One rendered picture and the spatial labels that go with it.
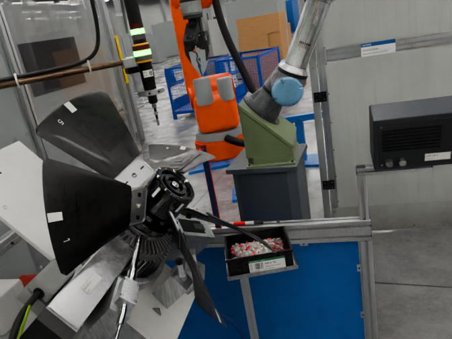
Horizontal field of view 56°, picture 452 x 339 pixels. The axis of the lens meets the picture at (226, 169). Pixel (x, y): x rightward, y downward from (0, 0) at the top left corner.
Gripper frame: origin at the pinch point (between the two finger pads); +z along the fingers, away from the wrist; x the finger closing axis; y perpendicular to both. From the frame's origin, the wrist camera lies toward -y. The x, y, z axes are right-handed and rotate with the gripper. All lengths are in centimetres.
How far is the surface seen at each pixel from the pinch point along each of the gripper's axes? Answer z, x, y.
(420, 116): 20, -70, -22
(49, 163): 4, 10, -85
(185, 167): 22.0, -2.1, -42.7
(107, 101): -1, 14, -49
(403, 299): 142, -77, 52
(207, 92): 57, 82, 314
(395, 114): 19, -64, -20
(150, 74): -6, -1, -51
